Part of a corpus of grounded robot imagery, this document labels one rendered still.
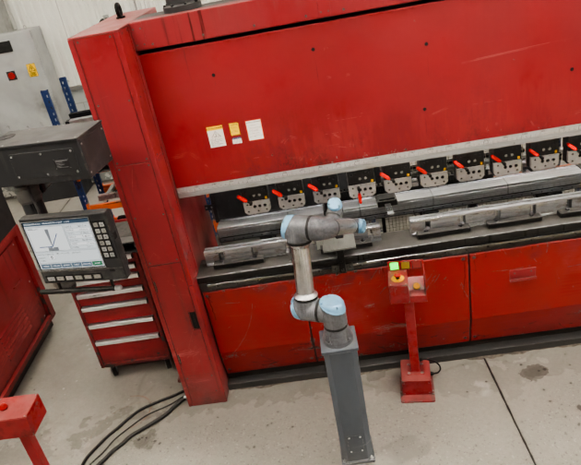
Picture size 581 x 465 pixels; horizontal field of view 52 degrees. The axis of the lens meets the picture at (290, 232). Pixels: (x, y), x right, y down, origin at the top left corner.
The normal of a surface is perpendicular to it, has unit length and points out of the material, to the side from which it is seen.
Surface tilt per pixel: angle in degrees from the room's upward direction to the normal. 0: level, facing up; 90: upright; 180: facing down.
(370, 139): 90
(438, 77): 90
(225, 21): 90
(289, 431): 0
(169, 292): 90
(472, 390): 0
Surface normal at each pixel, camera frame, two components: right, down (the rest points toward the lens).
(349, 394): 0.02, 0.46
